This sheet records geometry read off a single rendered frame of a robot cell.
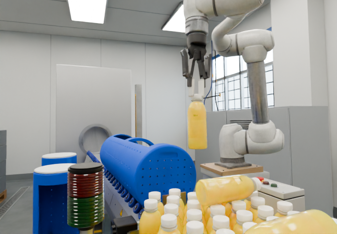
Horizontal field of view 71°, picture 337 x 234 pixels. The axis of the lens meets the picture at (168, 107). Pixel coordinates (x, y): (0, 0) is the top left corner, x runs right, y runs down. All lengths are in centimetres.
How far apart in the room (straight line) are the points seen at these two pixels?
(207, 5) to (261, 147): 94
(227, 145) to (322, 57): 255
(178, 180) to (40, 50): 573
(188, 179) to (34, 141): 545
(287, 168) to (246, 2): 192
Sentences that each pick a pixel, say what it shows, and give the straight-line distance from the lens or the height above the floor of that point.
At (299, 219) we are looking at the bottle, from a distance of 48.
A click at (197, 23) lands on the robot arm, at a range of 93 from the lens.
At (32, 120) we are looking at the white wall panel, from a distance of 628.
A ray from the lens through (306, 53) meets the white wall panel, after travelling 373.
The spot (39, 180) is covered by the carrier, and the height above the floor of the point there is 99.
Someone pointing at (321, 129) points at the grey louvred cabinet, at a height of 121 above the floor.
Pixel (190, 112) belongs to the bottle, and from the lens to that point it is 87.
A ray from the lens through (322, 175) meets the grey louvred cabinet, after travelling 286.
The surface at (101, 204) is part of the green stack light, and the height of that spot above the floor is 119.
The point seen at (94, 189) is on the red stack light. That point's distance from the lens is 45.
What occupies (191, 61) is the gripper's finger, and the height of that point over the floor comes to 156.
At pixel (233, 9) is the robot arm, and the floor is 172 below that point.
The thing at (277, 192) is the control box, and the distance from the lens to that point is 89.
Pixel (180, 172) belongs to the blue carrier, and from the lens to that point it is 104.
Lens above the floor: 134
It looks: 3 degrees up
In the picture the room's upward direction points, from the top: 1 degrees counter-clockwise
